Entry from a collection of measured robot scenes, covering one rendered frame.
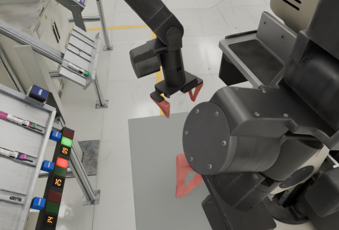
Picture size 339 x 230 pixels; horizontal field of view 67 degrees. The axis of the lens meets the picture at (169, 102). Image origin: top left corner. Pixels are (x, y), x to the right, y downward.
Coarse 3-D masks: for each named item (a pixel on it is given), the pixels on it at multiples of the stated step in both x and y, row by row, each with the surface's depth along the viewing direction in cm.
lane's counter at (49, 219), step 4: (44, 216) 67; (48, 216) 68; (52, 216) 69; (56, 216) 70; (44, 220) 67; (48, 220) 67; (52, 220) 68; (44, 224) 66; (48, 224) 67; (52, 224) 68
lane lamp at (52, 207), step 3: (48, 201) 70; (48, 204) 70; (51, 204) 70; (54, 204) 71; (57, 204) 71; (48, 207) 69; (51, 207) 70; (54, 207) 70; (57, 207) 71; (45, 210) 68; (48, 210) 69; (51, 210) 69; (54, 210) 70; (57, 210) 70; (54, 213) 70; (57, 213) 70
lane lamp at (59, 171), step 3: (57, 168) 78; (60, 168) 78; (63, 168) 79; (54, 171) 76; (57, 171) 77; (60, 171) 78; (63, 171) 78; (66, 171) 79; (54, 174) 76; (57, 174) 77; (60, 174) 77; (63, 174) 78
